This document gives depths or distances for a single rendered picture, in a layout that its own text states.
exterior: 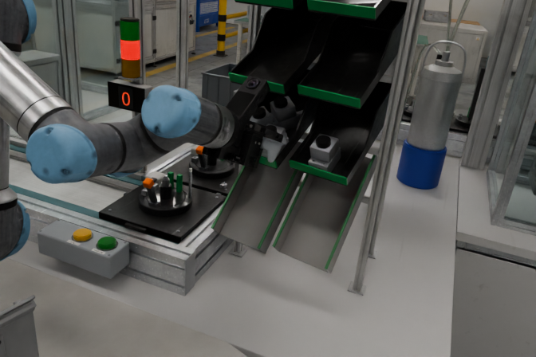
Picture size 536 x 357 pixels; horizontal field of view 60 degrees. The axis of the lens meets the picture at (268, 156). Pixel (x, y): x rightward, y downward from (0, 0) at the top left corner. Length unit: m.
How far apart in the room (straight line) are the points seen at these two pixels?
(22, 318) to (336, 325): 0.62
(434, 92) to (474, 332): 0.82
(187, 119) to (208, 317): 0.54
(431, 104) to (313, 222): 0.80
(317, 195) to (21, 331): 0.64
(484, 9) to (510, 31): 9.55
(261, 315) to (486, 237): 0.81
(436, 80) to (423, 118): 0.14
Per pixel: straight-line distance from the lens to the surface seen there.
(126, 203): 1.28
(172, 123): 0.67
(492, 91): 2.05
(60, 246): 1.19
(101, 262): 1.12
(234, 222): 1.10
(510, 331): 1.78
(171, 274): 1.12
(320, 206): 1.07
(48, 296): 1.19
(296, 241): 1.06
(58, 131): 0.63
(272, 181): 1.11
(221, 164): 1.46
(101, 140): 0.66
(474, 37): 8.37
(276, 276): 1.21
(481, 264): 1.64
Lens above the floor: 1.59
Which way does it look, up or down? 23 degrees down
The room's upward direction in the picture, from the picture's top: 5 degrees clockwise
